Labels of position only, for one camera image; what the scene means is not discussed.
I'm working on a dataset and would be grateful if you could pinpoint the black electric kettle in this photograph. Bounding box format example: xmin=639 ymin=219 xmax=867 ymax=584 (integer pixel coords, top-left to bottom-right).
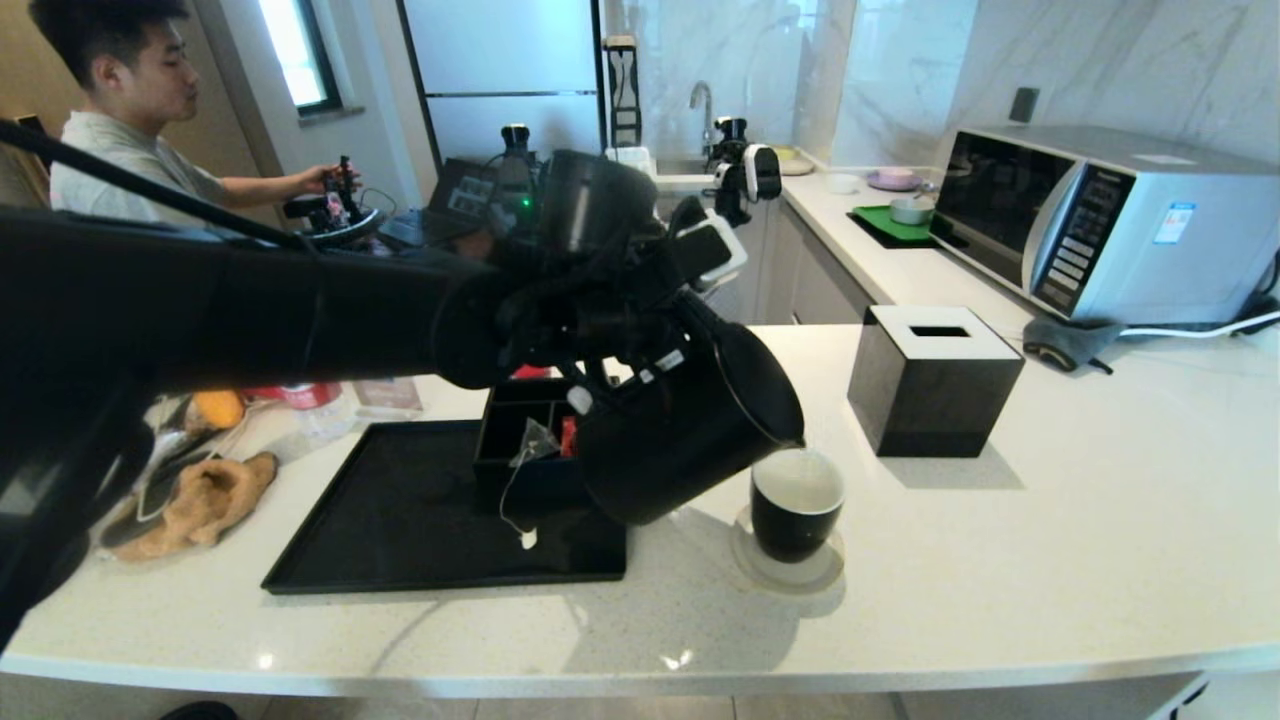
xmin=578 ymin=320 xmax=807 ymax=527

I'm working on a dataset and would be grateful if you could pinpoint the white kitchen cabinet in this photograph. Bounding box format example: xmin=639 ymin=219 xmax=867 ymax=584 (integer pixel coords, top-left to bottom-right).
xmin=765 ymin=200 xmax=883 ymax=327

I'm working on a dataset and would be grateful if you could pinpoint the black compartment organizer box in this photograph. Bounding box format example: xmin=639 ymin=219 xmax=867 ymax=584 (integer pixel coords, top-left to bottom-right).
xmin=472 ymin=378 xmax=601 ymax=506

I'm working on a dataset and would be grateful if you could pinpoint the black white robot device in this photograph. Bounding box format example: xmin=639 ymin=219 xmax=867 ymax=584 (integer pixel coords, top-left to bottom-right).
xmin=712 ymin=116 xmax=785 ymax=226

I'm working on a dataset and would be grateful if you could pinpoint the chrome kitchen faucet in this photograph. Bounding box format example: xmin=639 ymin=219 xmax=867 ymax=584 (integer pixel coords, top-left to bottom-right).
xmin=688 ymin=82 xmax=717 ymax=159

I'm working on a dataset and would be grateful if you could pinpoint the black mug white inside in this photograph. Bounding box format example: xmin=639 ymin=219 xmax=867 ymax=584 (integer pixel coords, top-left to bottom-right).
xmin=750 ymin=447 xmax=846 ymax=563

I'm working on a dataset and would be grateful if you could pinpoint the green tray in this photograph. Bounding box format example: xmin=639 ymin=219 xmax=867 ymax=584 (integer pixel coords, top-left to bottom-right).
xmin=846 ymin=205 xmax=941 ymax=251

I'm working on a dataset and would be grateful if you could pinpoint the black device with green light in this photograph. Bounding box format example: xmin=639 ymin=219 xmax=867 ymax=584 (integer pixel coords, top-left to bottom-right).
xmin=500 ymin=123 xmax=541 ymax=216

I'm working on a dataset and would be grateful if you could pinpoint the black laptop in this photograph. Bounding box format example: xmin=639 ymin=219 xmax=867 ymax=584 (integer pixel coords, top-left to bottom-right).
xmin=380 ymin=157 xmax=501 ymax=246

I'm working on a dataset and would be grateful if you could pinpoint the black tissue box white lid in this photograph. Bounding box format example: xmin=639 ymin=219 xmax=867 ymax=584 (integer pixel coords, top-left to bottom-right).
xmin=846 ymin=305 xmax=1026 ymax=459

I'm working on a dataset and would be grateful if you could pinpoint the white round coaster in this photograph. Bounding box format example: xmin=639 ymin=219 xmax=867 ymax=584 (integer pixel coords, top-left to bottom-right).
xmin=731 ymin=505 xmax=845 ymax=591

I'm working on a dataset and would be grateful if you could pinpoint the black serving tray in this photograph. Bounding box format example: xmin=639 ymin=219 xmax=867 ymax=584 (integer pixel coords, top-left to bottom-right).
xmin=262 ymin=420 xmax=629 ymax=595

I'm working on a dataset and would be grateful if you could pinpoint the grey refrigerator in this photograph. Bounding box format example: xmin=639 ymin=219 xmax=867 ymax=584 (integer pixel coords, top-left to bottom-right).
xmin=396 ymin=0 xmax=616 ymax=166

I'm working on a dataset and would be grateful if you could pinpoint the clear water bottle red cap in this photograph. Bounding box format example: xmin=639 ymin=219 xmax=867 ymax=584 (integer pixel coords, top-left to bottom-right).
xmin=278 ymin=380 xmax=358 ymax=443

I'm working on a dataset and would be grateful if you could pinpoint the black teleoperation controller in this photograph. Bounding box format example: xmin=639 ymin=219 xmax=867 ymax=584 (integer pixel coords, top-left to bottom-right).
xmin=283 ymin=155 xmax=386 ymax=246

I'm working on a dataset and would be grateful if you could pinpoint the grey oven mitt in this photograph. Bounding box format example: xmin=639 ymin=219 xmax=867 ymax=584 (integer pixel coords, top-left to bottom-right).
xmin=1020 ymin=317 xmax=1123 ymax=377

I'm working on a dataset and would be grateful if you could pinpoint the yellow toy corn cob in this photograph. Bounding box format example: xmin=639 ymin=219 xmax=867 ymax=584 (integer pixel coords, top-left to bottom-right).
xmin=195 ymin=390 xmax=246 ymax=431

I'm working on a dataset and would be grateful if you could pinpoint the brown crumpled cloth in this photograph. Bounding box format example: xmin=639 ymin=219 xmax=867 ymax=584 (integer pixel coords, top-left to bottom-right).
xmin=105 ymin=451 xmax=281 ymax=562

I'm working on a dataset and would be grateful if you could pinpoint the silver microwave oven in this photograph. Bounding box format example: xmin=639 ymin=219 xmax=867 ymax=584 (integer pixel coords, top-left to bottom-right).
xmin=928 ymin=125 xmax=1280 ymax=327

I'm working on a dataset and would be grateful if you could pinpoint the person in grey t-shirt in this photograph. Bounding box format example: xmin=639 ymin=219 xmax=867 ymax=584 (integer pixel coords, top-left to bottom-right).
xmin=28 ymin=0 xmax=361 ymax=226

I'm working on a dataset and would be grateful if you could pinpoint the pyramid tea bag with string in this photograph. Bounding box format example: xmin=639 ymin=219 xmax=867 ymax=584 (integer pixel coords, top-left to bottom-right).
xmin=500 ymin=418 xmax=563 ymax=553

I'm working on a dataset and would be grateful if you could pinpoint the window with dark frame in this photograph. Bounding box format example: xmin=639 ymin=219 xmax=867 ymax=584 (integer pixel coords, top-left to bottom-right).
xmin=255 ymin=0 xmax=344 ymax=119

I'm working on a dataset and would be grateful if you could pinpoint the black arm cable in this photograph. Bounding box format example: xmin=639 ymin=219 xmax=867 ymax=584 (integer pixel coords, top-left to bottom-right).
xmin=0 ymin=120 xmax=381 ymax=251

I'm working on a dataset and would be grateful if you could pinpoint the white power cable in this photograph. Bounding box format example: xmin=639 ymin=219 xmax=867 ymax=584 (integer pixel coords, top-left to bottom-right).
xmin=1115 ymin=310 xmax=1280 ymax=341

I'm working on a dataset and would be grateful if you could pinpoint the black microwave cable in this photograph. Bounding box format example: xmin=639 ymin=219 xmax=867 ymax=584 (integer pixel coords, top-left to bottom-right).
xmin=1235 ymin=250 xmax=1280 ymax=323

